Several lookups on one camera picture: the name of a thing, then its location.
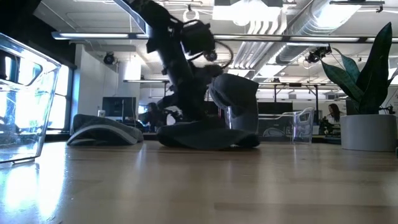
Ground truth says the black framed workbench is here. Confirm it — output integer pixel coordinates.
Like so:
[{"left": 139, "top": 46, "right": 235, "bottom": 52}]
[{"left": 124, "top": 79, "right": 330, "bottom": 105}]

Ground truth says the grey round plant pot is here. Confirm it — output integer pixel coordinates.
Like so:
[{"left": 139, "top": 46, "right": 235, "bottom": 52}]
[{"left": 340, "top": 114, "right": 398, "bottom": 152}]

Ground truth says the white coiled cable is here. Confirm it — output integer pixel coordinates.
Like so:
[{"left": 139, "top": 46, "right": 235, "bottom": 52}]
[{"left": 182, "top": 7, "right": 200, "bottom": 22}]

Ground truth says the long ceiling light rail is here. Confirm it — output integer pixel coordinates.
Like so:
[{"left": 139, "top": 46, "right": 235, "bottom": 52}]
[{"left": 51, "top": 30, "right": 398, "bottom": 44}]

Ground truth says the clear plastic bin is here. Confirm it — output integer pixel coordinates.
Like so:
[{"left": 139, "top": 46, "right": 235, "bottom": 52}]
[
  {"left": 0, "top": 32, "right": 62, "bottom": 165},
  {"left": 225, "top": 106, "right": 315, "bottom": 145}
]

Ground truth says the dark green baseball cap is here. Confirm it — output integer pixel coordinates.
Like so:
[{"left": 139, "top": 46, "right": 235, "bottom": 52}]
[{"left": 156, "top": 119, "right": 261, "bottom": 151}]

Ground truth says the black computer monitor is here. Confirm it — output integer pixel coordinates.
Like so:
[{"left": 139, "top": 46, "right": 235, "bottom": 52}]
[{"left": 102, "top": 96, "right": 137, "bottom": 123}]

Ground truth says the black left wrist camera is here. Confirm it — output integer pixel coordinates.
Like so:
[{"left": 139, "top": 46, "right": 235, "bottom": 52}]
[{"left": 180, "top": 20, "right": 216, "bottom": 57}]

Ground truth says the grey baseball cap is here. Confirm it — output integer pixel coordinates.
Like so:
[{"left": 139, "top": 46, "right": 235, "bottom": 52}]
[
  {"left": 66, "top": 113, "right": 144, "bottom": 147},
  {"left": 208, "top": 73, "right": 260, "bottom": 134}
]

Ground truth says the silver ventilation duct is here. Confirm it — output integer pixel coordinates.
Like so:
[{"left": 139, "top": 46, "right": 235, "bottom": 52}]
[{"left": 275, "top": 0, "right": 361, "bottom": 65}]

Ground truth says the person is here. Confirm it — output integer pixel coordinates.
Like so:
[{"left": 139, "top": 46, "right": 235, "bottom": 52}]
[
  {"left": 323, "top": 103, "right": 343, "bottom": 134},
  {"left": 141, "top": 101, "right": 169, "bottom": 133}
]

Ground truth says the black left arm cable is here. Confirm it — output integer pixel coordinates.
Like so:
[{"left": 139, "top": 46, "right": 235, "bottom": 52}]
[{"left": 214, "top": 39, "right": 234, "bottom": 70}]

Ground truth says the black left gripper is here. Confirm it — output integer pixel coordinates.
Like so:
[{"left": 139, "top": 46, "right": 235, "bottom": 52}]
[{"left": 157, "top": 52, "right": 224, "bottom": 123}]

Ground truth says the green snake plant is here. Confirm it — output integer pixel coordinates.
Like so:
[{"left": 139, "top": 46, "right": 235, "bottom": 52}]
[{"left": 321, "top": 21, "right": 398, "bottom": 115}]

